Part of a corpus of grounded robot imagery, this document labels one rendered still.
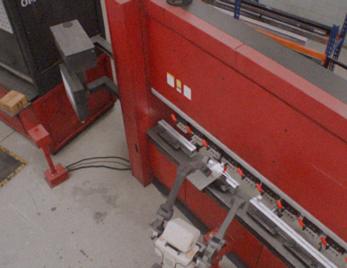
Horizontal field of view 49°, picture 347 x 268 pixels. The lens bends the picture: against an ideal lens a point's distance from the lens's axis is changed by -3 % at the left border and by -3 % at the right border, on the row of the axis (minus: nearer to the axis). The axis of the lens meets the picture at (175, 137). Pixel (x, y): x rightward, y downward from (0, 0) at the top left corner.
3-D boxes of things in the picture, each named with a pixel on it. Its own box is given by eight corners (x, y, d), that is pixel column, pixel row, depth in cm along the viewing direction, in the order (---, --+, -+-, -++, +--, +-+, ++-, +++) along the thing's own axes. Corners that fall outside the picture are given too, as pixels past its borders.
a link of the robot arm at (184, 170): (176, 163, 267) (189, 170, 264) (184, 159, 280) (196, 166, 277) (154, 216, 281) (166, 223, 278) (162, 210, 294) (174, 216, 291)
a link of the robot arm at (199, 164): (178, 167, 277) (191, 174, 273) (181, 160, 276) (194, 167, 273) (195, 164, 317) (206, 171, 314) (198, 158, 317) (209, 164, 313)
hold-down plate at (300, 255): (283, 245, 301) (283, 243, 299) (286, 241, 304) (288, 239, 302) (313, 272, 286) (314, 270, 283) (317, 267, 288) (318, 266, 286)
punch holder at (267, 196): (258, 194, 301) (261, 181, 289) (265, 188, 304) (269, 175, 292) (272, 206, 293) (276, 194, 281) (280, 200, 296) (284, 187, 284)
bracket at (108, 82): (86, 90, 394) (85, 85, 388) (106, 80, 404) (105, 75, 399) (107, 110, 372) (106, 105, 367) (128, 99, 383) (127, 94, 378)
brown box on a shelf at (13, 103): (-5, 106, 404) (-9, 97, 395) (14, 93, 418) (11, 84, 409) (12, 118, 391) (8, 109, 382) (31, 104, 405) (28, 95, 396)
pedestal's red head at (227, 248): (202, 242, 328) (203, 231, 315) (217, 233, 334) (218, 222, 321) (216, 260, 317) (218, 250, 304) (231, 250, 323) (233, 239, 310)
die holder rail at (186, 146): (158, 128, 391) (157, 121, 384) (162, 125, 394) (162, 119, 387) (191, 157, 365) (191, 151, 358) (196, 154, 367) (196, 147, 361)
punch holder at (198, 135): (190, 137, 343) (190, 124, 331) (197, 133, 347) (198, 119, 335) (201, 147, 335) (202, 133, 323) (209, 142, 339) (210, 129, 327)
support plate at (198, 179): (185, 177, 335) (185, 177, 334) (208, 162, 346) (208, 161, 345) (200, 190, 325) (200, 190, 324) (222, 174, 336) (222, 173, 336)
